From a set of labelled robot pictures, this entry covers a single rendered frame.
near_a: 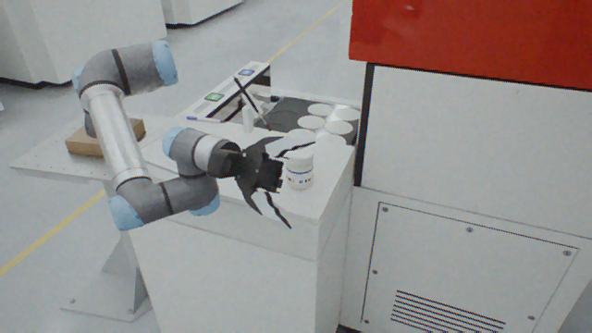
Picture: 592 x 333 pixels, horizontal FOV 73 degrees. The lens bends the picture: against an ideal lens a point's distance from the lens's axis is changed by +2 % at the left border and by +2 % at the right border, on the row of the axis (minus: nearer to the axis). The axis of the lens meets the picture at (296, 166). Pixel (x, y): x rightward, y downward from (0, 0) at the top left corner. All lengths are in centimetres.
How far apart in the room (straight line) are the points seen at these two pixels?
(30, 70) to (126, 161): 366
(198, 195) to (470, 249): 86
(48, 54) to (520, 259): 398
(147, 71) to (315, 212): 54
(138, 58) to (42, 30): 324
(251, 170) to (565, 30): 73
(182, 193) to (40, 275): 166
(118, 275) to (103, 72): 136
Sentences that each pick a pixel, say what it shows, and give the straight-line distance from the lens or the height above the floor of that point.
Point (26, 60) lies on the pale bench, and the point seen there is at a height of 30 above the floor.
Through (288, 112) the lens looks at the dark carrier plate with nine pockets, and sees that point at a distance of 153.
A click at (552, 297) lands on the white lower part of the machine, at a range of 150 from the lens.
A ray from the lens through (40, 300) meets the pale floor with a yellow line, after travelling 233.
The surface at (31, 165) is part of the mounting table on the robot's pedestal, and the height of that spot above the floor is 82.
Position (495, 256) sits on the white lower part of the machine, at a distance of 138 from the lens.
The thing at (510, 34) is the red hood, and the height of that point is 133.
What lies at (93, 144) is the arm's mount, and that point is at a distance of 155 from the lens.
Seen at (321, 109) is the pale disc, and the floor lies 90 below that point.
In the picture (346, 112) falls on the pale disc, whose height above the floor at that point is 90.
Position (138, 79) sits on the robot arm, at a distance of 109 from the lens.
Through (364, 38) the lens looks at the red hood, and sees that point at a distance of 107.
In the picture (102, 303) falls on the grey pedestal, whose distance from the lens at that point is 216.
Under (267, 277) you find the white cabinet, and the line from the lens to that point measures 116.
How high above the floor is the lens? 159
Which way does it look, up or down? 35 degrees down
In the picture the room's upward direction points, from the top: straight up
